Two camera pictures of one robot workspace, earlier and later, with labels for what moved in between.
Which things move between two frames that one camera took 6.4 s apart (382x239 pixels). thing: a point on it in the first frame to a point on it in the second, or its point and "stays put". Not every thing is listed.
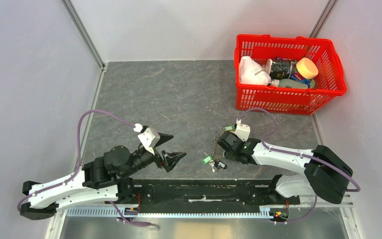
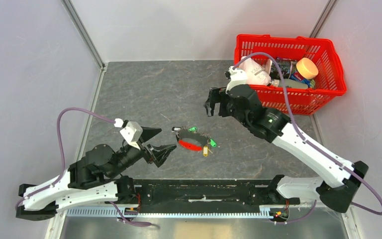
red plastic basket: (330, 82) stays put
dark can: (281, 69) stays put
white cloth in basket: (250, 72) stays put
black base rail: (241, 192) stays put
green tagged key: (229, 128) to (193, 129)
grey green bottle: (290, 83) stays put
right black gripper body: (230, 154) to (227, 108)
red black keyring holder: (214, 147) to (191, 141)
